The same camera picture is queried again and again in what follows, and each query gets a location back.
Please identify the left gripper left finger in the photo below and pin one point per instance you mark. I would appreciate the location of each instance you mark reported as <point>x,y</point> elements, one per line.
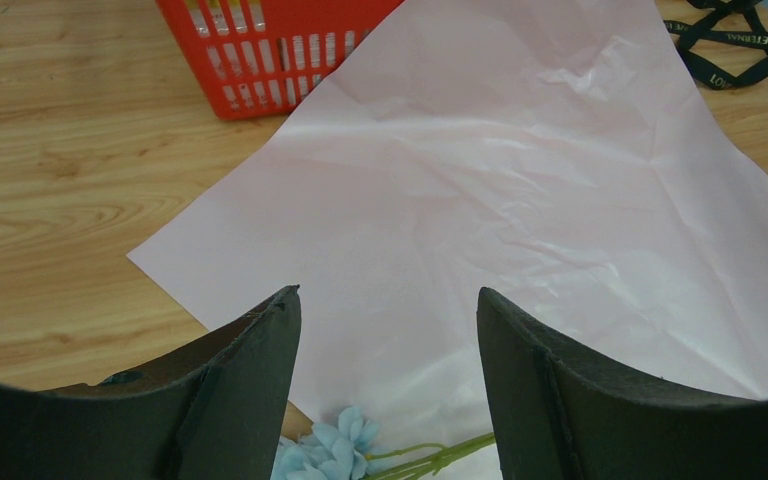
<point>211,409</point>

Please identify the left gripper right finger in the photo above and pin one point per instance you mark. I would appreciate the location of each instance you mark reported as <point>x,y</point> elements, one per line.
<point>562,410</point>

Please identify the blue flower stem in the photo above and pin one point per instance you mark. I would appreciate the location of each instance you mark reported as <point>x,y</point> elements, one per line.
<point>345,450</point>

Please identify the purple pink wrapping paper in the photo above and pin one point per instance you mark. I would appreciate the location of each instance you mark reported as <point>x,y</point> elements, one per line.
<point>557,152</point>

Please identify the black printed ribbon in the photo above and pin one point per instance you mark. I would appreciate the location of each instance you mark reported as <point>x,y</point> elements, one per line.
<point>704,70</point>

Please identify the red plastic shopping basket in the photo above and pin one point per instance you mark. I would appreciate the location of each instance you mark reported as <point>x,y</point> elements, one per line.
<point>260,58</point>

